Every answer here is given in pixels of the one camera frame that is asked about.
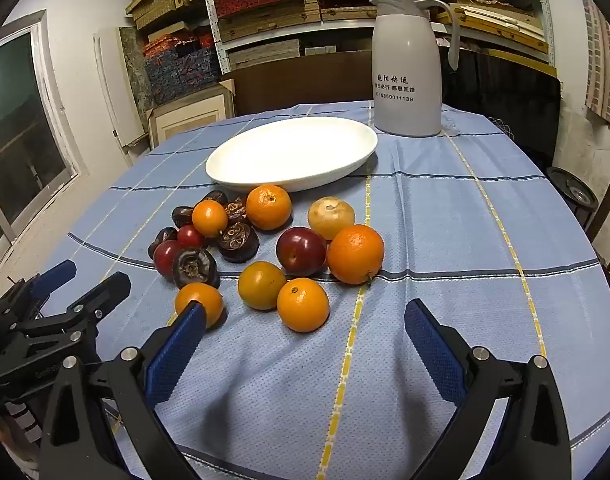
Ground white metal shelf rack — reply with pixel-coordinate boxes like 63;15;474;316
197;0;556;73

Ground stack of flat woven boxes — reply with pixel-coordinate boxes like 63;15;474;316
207;0;556;68

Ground yellow-orange round fruit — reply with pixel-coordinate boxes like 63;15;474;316
237;261;288;311

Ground white door panel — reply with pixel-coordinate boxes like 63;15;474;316
94;27;136;151

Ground striped brick-pattern curtain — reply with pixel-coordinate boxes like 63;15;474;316
580;0;610;126

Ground large orange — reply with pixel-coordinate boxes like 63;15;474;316
326;224;386;286

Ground light wooden picture frame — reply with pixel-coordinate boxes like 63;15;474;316
146;85;236;148

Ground blue checked tablecloth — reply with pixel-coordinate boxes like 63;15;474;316
32;101;610;480

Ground black chair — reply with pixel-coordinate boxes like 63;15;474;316
442;50;563;166

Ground white oval plate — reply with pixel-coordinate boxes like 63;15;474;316
205;116;378;193

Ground dark chocolate pieces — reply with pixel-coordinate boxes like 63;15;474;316
217;223;260;264

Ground dark red plum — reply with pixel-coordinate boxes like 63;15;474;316
276;227;328;277

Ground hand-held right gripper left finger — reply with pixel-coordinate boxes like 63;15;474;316
39;301;208;480

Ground small red plum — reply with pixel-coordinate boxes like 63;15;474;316
177;225;206;250
153;240;183;278

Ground striped cloth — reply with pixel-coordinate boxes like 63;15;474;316
0;395;46;466

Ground black round stand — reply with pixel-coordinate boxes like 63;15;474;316
545;166;600;221

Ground tan round fruit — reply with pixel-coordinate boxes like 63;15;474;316
307;196;356;241

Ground small orange tangerine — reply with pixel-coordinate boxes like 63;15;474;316
191;200;229;238

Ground brown wooden panel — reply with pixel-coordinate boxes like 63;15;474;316
233;50;376;116

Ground grey thermos jug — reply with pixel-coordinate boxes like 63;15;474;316
369;0;460;137

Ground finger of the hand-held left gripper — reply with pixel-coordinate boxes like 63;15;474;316
0;271;132;386
0;260;78;323

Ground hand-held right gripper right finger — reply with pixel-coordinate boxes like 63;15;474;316
404;298;573;480

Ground grey marbled board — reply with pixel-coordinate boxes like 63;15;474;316
117;25;153;146

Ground blue orange patterned boxes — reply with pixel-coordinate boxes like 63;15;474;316
142;30;220;111

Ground window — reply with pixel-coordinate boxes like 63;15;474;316
0;10;80;261

